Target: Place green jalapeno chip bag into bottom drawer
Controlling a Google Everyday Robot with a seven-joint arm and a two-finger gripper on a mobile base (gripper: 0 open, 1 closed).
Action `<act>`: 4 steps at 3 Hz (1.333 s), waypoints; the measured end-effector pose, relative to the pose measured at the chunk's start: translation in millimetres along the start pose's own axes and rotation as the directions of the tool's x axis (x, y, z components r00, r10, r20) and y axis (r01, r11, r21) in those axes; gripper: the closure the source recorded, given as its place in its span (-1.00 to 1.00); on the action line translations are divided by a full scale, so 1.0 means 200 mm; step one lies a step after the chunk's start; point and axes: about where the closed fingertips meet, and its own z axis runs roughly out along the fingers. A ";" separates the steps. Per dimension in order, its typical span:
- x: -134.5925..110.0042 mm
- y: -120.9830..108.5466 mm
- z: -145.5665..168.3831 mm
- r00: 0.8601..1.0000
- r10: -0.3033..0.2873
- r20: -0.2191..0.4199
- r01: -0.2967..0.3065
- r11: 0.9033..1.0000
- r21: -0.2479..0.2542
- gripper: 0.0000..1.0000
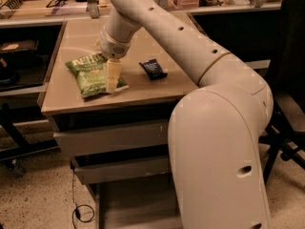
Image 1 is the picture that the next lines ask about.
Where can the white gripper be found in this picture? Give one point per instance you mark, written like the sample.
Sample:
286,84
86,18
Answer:
111,47

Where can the green jalapeno chip bag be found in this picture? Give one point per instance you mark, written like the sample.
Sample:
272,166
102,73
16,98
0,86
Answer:
90,74

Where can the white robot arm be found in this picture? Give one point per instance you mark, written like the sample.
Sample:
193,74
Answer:
213,131

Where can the grey drawer cabinet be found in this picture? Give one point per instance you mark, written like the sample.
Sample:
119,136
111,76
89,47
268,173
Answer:
136,99

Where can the top grey drawer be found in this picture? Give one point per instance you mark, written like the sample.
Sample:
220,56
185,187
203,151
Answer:
113,138

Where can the middle grey drawer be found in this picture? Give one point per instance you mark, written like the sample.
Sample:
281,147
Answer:
142,167

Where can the bottom grey open drawer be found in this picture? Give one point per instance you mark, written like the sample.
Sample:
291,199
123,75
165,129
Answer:
137,203

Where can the dark blue snack bar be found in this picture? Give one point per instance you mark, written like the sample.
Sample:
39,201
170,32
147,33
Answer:
153,69

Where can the black coiled tool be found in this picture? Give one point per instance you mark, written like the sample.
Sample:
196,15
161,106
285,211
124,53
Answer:
9,8

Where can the black cart with wheel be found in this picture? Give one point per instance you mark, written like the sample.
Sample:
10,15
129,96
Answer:
8,118

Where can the black office chair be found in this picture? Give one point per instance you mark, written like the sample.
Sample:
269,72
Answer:
286,77

